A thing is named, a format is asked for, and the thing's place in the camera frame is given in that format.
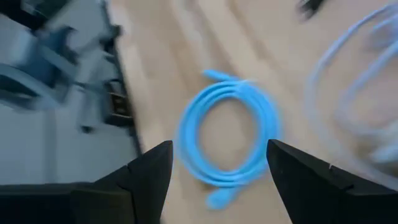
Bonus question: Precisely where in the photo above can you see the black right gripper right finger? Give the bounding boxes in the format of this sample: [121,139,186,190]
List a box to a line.
[266,139,398,224]

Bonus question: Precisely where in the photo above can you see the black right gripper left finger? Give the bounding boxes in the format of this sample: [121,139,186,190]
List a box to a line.
[0,139,174,224]

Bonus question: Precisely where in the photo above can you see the light blue cable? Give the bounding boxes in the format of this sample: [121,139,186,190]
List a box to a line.
[174,68,282,211]

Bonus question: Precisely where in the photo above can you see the grey office chair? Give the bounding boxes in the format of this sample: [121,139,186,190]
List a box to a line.
[0,24,81,111]

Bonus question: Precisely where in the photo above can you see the white lamp power cord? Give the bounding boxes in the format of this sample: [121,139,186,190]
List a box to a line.
[304,1,398,184]

